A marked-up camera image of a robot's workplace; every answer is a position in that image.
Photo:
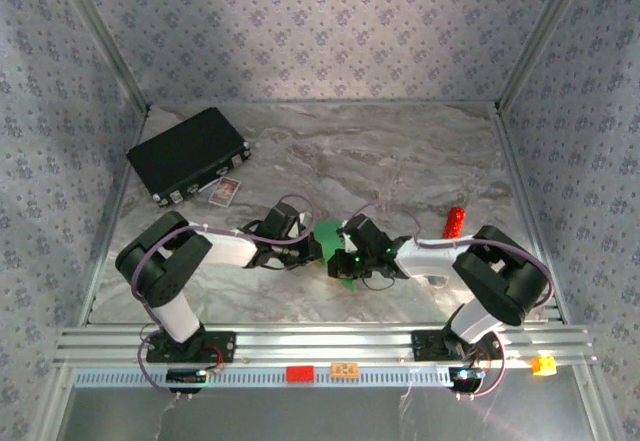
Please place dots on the green paper sheet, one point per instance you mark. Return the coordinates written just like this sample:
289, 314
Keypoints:
327, 233

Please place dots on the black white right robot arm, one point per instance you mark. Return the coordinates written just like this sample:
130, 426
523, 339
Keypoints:
500, 276

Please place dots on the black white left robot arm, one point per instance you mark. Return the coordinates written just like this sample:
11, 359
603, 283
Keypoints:
160, 261

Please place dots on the small printed card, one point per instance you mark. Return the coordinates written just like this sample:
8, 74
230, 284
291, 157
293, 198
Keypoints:
224, 192

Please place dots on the red glittery tube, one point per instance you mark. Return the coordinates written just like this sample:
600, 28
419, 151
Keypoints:
454, 222

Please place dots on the orange printed tag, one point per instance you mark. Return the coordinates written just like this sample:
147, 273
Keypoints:
344, 369

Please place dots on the red rectangular block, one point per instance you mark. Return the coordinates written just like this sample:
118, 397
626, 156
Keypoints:
300, 373

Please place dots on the black hard case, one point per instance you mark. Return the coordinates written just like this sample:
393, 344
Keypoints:
185, 151

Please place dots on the small black controller board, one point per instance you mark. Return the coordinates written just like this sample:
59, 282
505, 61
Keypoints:
467, 375
185, 375

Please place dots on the yellow orange block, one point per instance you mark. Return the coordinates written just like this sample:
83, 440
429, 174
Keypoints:
543, 365

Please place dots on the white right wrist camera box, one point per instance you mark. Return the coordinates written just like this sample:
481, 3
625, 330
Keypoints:
349, 243

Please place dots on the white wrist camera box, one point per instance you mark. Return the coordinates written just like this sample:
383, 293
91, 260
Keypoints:
349, 243
296, 226

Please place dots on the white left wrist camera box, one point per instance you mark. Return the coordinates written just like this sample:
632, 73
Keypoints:
296, 226

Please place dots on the aluminium mounting rail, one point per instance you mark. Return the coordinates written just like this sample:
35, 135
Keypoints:
320, 343

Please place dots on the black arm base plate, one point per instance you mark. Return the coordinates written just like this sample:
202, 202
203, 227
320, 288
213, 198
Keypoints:
425, 346
220, 346

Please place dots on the aluminium side rail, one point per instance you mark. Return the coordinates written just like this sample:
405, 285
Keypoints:
515, 166
114, 216

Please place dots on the aluminium frame leg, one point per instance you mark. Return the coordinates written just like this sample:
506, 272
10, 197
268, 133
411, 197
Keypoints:
593, 401
53, 401

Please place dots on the aluminium corner post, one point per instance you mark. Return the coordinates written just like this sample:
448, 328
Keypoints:
106, 36
538, 36

